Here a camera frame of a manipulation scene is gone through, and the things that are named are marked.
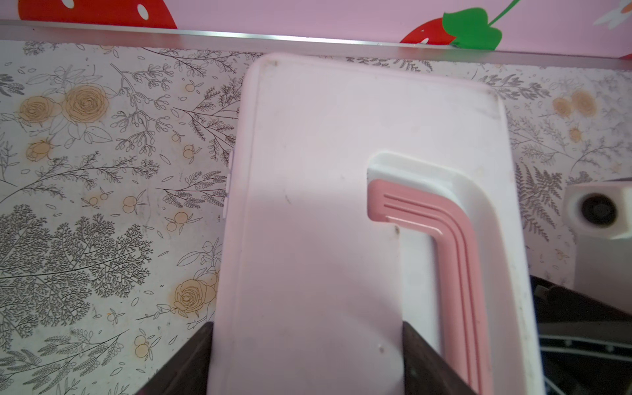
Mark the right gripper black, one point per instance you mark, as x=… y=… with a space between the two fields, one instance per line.
x=585 y=344

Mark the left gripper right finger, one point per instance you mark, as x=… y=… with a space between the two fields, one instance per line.
x=425 y=371

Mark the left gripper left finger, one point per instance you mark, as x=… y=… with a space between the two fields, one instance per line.
x=186 y=373

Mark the white pink blue tool box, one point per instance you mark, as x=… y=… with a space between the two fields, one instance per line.
x=313 y=293

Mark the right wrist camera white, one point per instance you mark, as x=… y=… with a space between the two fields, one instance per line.
x=599 y=214

